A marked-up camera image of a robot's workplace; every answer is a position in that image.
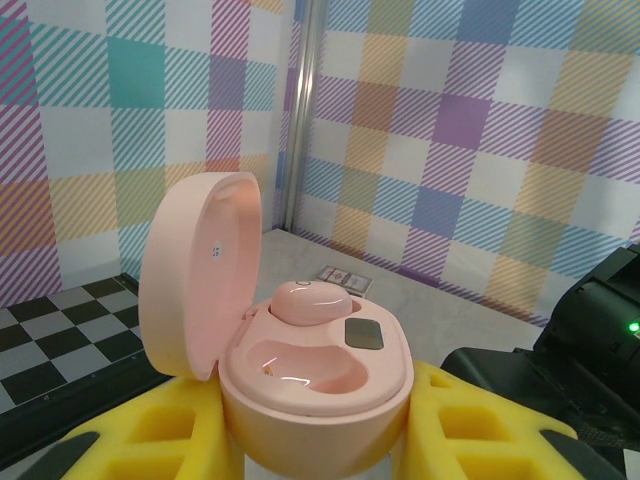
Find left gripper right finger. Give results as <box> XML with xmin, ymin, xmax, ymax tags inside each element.
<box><xmin>394</xmin><ymin>359</ymin><xmax>606</xmax><ymax>480</ymax></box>

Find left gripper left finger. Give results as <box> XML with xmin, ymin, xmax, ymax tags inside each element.
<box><xmin>34</xmin><ymin>373</ymin><xmax>249</xmax><ymax>480</ymax></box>

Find pink earbud charging case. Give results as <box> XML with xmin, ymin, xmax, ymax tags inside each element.
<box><xmin>138</xmin><ymin>172</ymin><xmax>414</xmax><ymax>480</ymax></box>

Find pink earbud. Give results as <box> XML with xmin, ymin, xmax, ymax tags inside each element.
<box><xmin>269</xmin><ymin>280</ymin><xmax>354</xmax><ymax>326</ymax></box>

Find black and white chessboard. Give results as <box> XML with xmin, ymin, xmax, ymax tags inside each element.
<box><xmin>0</xmin><ymin>276</ymin><xmax>169</xmax><ymax>416</ymax></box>

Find playing card box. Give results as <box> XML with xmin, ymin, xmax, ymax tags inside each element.
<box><xmin>315</xmin><ymin>265</ymin><xmax>374</xmax><ymax>299</ymax></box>

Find aluminium frame post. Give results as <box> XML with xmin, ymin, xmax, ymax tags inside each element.
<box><xmin>279</xmin><ymin>0</ymin><xmax>326</xmax><ymax>234</ymax></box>

